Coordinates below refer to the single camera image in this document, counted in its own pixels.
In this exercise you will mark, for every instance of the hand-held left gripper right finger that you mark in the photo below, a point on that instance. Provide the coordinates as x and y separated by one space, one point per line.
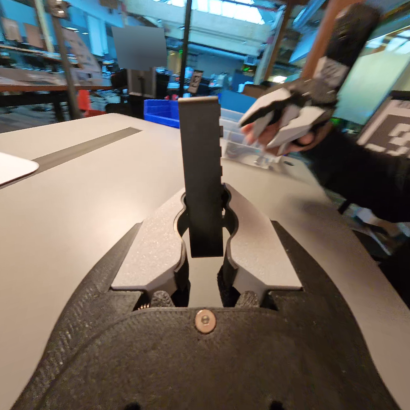
259 249

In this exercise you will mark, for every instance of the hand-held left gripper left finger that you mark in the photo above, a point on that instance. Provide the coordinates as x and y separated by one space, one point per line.
150 249

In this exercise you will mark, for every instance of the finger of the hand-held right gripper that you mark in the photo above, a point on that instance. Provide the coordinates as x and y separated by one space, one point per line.
269 101
307 120

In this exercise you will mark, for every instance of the clear plastic bin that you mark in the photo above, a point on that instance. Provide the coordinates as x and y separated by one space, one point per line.
237 141

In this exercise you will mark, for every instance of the black USB hub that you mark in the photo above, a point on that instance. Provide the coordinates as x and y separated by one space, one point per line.
200 176

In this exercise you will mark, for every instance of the person's right forearm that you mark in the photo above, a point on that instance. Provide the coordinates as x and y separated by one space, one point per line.
352 179

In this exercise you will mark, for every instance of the person's right hand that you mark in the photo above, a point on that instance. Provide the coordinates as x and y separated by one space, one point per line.
290 148

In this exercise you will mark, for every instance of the wooden beam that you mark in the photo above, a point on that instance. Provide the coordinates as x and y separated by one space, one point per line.
320 35

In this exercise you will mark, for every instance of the small fiducial marker sign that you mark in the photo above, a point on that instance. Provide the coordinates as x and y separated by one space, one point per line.
196 81

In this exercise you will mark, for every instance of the framed fiducial marker sign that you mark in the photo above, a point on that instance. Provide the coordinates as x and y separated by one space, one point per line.
387 128

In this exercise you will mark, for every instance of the black pole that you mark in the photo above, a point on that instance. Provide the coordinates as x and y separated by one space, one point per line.
185 48

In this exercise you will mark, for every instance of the blue plastic bin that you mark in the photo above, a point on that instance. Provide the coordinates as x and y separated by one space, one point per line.
160 112

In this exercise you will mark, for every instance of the grey monitor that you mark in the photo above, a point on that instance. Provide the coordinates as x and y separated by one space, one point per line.
142 81

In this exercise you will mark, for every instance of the white document stand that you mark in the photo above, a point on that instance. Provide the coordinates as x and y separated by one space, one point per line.
16 168

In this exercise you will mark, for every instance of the grey metal pole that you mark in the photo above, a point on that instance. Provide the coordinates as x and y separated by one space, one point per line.
64 73

